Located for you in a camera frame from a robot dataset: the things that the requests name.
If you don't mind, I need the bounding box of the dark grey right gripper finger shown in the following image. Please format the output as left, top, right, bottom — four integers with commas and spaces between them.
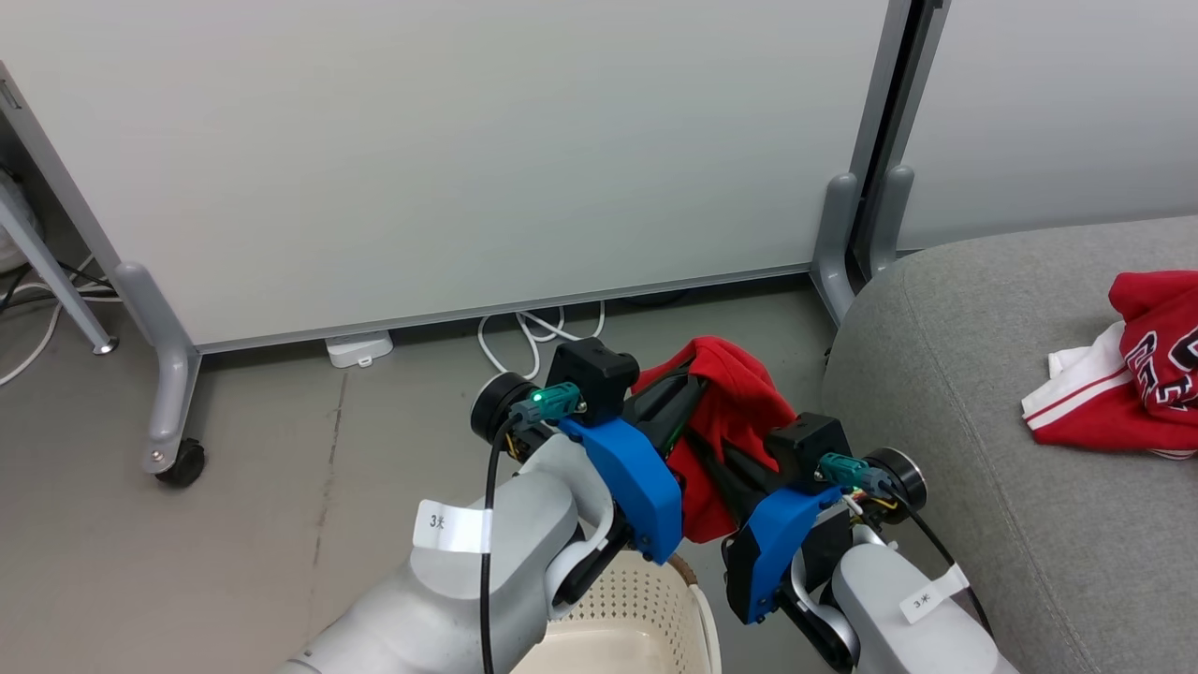
688, 426, 754, 490

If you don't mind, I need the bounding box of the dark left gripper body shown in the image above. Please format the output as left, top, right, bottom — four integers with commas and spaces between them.
622, 379, 682, 464

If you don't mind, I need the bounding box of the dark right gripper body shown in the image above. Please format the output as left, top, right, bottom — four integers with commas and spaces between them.
723, 449, 780, 531

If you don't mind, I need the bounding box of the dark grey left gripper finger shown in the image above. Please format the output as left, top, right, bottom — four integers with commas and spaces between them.
658, 369, 707, 420

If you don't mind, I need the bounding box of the red cloth garment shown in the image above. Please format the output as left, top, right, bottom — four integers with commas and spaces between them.
632, 335, 798, 544

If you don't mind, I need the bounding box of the red jersey with navy letters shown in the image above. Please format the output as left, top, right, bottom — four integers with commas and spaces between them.
1020, 270, 1198, 462

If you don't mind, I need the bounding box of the grey fabric sofa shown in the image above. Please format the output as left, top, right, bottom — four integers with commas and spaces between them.
822, 215, 1198, 674

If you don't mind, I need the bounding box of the cream perforated laundry basket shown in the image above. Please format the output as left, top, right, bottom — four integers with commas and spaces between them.
510, 550, 722, 674

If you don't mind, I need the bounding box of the small white plug box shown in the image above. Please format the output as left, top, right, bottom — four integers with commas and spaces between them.
326, 330, 394, 369

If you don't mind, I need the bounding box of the large white partition panel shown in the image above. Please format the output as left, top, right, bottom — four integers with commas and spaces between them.
0, 0, 913, 355

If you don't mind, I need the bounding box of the narrow white partition panel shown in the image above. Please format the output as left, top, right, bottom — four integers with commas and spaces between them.
894, 0, 1198, 252

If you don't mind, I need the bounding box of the grey partition foot with caster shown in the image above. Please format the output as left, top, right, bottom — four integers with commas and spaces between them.
114, 262, 207, 489

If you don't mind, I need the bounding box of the grey metal desk leg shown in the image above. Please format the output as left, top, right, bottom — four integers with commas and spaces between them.
0, 173, 120, 357

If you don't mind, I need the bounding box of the blue right camera mount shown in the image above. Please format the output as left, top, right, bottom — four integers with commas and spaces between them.
725, 485, 843, 625

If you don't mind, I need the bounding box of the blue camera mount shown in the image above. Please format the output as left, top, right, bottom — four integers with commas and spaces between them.
725, 485, 843, 625
559, 417, 684, 565

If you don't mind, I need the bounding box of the blue left camera mount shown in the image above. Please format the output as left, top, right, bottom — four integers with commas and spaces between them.
559, 417, 684, 565

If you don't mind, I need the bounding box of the teal right cable connector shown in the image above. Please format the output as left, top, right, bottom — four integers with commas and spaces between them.
819, 453, 890, 497

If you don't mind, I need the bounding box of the teal cable connector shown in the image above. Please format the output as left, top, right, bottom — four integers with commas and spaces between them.
819, 453, 890, 497
510, 382, 585, 428

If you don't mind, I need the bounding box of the teal left cable connector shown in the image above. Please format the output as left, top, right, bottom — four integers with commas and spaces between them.
510, 382, 585, 428

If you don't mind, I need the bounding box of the looped white power cable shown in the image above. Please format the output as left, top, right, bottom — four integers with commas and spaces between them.
477, 301, 607, 380

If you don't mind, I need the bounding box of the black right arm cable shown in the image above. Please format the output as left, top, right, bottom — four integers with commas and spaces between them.
880, 487, 995, 639

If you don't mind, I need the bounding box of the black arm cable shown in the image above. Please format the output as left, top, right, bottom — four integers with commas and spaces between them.
478, 412, 527, 674
880, 487, 995, 639

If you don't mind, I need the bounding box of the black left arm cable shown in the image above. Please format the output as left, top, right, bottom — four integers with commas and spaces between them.
478, 412, 527, 674

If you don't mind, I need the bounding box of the thin white floor cable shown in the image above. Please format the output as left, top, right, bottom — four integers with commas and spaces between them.
0, 255, 123, 387

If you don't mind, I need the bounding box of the thin black floor cable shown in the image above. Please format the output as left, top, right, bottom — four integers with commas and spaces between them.
0, 262, 118, 315

